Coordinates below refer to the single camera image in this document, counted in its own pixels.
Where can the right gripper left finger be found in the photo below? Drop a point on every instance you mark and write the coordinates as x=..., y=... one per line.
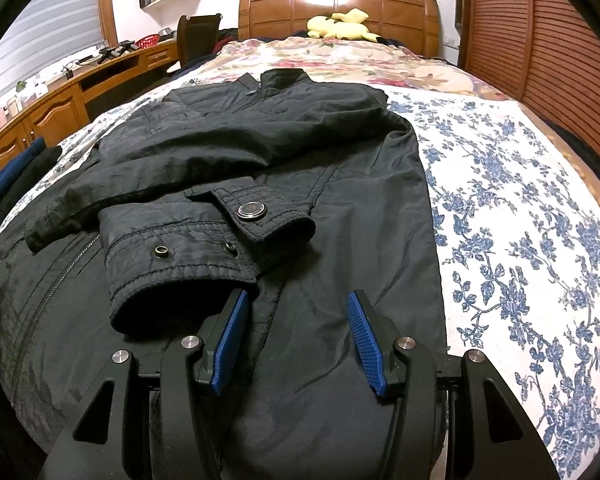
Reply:
x=159, y=416

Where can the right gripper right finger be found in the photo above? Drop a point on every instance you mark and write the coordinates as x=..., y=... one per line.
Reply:
x=457, y=409

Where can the yellow plush toy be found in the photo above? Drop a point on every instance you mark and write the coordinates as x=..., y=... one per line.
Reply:
x=348, y=26

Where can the wooden desk with cabinets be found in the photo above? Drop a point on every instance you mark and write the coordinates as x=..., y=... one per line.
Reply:
x=81, y=99

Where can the folded navy blue garment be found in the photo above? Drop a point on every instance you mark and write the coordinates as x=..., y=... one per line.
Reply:
x=13, y=170

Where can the brown louvered wardrobe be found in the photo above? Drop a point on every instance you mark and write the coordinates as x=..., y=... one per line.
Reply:
x=541, y=53

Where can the blue floral white bedsheet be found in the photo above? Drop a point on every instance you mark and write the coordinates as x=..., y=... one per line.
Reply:
x=518, y=245

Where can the folded black garment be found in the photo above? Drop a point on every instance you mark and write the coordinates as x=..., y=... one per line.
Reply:
x=29, y=178

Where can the dark wooden chair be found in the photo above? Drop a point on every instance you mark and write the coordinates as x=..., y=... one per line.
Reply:
x=196, y=37

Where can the red floral beige blanket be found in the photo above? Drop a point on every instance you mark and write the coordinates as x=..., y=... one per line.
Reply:
x=344, y=61

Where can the black jacket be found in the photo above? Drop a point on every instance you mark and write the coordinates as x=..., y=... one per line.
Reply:
x=293, y=191

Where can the red basket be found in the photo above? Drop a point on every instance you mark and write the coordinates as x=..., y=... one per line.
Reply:
x=148, y=41

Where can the grey window blind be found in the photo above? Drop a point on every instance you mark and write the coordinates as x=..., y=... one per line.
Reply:
x=45, y=32

